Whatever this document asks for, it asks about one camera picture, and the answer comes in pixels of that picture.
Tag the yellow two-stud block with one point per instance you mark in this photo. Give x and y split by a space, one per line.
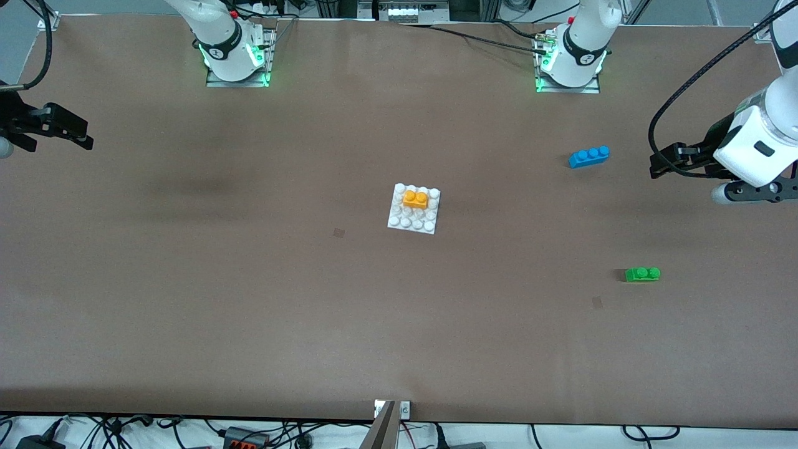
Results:
415 199

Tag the white studded base plate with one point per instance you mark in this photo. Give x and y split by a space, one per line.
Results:
411 221

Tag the blue three-stud block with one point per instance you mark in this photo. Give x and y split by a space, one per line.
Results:
589 157

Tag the green two-stud block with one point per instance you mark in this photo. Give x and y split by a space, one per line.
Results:
642 274

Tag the white power strip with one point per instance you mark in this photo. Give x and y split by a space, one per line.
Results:
405 12

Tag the black power adapter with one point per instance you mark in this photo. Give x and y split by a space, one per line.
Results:
37 444

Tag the black connector with orange levers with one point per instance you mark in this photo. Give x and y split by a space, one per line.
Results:
246 439

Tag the aluminium frame strut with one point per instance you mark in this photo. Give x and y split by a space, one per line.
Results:
715 12

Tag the silver clamp bracket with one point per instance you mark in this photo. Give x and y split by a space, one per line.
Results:
405 410

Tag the grey-brown camera stand post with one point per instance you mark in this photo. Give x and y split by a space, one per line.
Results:
383 430

